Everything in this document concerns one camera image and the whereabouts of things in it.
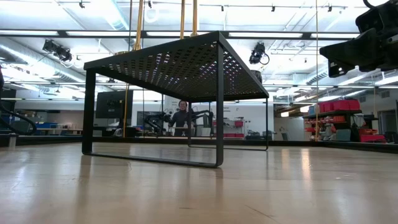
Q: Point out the black background robot arm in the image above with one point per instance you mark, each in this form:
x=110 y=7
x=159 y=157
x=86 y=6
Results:
x=202 y=113
x=155 y=118

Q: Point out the black monitor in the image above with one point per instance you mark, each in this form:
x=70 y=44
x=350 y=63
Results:
x=113 y=104

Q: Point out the tall gold candlestick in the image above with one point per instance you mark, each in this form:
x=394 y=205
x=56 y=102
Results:
x=194 y=15
x=182 y=18
x=139 y=25

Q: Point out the black perforated metal shelf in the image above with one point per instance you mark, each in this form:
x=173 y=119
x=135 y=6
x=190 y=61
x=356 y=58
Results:
x=220 y=109

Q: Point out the small white post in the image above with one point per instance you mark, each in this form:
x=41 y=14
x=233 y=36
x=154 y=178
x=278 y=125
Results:
x=12 y=140

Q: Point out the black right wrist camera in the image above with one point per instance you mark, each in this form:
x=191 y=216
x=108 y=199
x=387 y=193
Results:
x=373 y=17

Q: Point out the black table frame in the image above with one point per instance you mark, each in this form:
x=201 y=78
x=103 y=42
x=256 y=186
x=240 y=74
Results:
x=311 y=143

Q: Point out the person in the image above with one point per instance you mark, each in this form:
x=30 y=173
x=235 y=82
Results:
x=181 y=119

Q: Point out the blue storage bin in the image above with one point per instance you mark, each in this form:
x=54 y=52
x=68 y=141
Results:
x=46 y=125

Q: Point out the black overhead light bar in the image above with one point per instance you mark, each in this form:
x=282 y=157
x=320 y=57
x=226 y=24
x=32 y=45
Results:
x=306 y=35

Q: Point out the black storage rack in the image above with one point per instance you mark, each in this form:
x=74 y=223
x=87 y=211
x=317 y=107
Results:
x=329 y=112

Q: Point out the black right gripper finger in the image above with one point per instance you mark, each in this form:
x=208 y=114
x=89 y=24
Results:
x=354 y=51
x=335 y=71

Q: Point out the dark candle jar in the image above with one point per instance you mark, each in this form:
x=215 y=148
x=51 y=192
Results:
x=257 y=76

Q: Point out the black ceiling-mounted camera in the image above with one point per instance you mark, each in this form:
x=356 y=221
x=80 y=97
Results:
x=57 y=51
x=257 y=53

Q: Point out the red storage bin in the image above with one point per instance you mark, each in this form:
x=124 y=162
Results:
x=326 y=107
x=372 y=137
x=341 y=105
x=234 y=135
x=354 y=104
x=238 y=124

